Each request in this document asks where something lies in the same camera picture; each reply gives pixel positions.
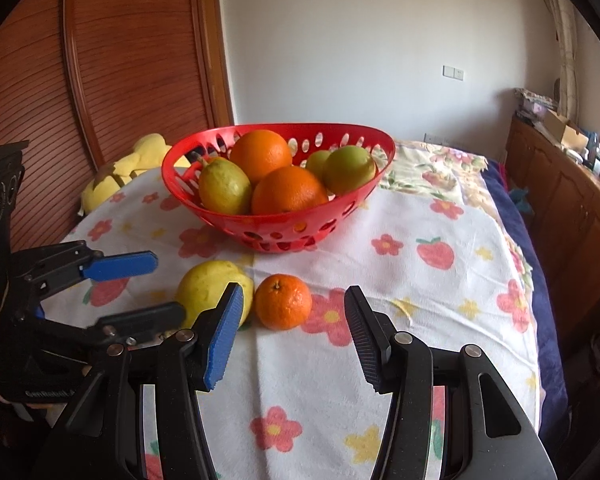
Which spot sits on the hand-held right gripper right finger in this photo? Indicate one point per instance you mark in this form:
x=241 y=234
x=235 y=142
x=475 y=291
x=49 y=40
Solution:
x=365 y=340

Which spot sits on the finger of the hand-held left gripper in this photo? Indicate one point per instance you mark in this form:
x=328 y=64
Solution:
x=125 y=265
x=145 y=317

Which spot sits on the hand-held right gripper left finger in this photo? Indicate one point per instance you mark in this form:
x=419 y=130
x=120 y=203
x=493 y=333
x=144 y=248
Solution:
x=225 y=340

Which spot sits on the large yellow pear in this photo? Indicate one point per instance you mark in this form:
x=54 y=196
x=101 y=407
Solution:
x=205 y=290

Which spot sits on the small mandarin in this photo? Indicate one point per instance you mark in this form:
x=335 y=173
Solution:
x=283 y=302

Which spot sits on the red perforated plastic basket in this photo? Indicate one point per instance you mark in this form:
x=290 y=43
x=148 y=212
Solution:
x=205 y=212

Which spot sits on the small yellow pear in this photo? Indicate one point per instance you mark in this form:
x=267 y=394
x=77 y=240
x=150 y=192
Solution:
x=225 y=187

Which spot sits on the large orange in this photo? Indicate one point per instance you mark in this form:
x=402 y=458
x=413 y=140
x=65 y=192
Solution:
x=290 y=190
x=260 y=152

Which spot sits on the green lemon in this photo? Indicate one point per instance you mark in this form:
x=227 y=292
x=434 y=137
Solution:
x=317 y=162
x=350 y=167

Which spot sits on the white floral cloth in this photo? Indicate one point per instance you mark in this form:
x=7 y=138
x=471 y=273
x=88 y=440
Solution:
x=405 y=280

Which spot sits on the yellow plush toy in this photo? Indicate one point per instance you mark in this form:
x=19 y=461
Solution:
x=145 y=152

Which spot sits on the navy blue blanket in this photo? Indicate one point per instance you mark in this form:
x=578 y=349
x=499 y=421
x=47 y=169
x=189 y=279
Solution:
x=545 y=335

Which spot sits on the beige floral quilt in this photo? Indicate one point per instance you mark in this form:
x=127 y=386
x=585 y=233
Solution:
x=430 y=160

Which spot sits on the wooden slatted wardrobe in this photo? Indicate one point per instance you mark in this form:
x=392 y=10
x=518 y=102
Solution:
x=130 y=60

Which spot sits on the teal cloth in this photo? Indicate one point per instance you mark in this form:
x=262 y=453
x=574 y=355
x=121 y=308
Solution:
x=520 y=197

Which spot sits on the long wooden cabinet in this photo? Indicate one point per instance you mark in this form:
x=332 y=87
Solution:
x=570 y=200

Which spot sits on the open cardboard box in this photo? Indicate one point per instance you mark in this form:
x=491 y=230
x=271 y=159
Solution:
x=562 y=132

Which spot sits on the pile of papers and clutter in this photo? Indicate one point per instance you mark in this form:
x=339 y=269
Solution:
x=532 y=102

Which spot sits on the patterned beige curtain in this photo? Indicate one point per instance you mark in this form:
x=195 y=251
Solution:
x=567 y=60

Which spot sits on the wall socket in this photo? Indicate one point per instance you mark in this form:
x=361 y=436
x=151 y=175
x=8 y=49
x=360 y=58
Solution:
x=433 y=137

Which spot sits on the white wall switch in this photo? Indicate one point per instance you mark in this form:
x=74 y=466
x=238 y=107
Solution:
x=453 y=72

